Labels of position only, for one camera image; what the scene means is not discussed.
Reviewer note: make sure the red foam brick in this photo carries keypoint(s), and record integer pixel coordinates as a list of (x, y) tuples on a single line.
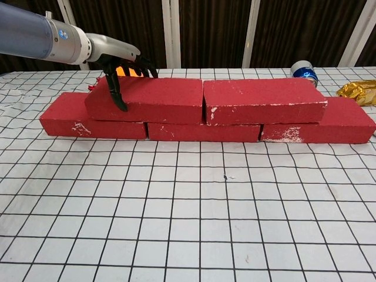
[(343, 123), (202, 132), (161, 97), (64, 117), (258, 97)]

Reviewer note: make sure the blue silver drink can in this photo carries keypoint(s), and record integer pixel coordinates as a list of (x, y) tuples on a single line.
[(302, 72)]

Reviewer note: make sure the robot left five-finger hand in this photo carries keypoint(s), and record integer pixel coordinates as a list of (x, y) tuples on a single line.
[(111, 48)]

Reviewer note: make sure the white black grid tablecloth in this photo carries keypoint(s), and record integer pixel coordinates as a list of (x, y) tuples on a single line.
[(211, 205)]

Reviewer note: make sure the white metal frame post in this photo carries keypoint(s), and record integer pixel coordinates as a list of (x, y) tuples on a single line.
[(69, 14), (171, 32), (251, 32), (357, 35)]

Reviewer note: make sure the gold foil snack packet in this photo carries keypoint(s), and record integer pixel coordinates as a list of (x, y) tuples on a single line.
[(359, 91)]

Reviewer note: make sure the yellow rubber chicken toy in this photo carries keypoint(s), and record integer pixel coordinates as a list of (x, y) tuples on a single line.
[(120, 71)]

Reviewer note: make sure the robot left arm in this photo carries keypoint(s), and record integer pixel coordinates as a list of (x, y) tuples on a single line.
[(29, 32)]

